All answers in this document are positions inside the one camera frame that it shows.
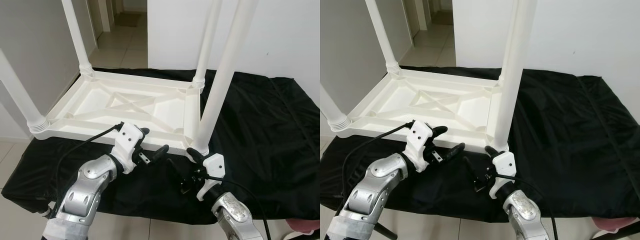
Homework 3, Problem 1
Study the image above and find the white plastic table top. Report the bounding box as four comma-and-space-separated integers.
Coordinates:
330, 67, 511, 153
30, 70, 209, 156

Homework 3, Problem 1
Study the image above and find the brown door mat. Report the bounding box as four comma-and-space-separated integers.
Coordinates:
115, 12, 144, 27
432, 10, 454, 25

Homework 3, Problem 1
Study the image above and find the pink fabric slipper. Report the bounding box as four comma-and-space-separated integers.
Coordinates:
285, 218, 321, 236
590, 216, 640, 233

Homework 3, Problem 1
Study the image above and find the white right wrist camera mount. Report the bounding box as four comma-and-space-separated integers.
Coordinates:
489, 151, 517, 200
196, 152, 226, 202

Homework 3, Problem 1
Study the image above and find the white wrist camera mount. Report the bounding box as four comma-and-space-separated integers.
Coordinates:
196, 152, 226, 202
489, 151, 517, 200
402, 121, 435, 173
110, 122, 146, 175

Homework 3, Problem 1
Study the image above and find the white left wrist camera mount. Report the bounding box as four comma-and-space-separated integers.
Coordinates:
110, 122, 146, 175
402, 121, 435, 173

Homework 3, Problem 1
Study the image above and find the white door frame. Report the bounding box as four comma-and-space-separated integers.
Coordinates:
90, 0, 114, 34
405, 0, 431, 31

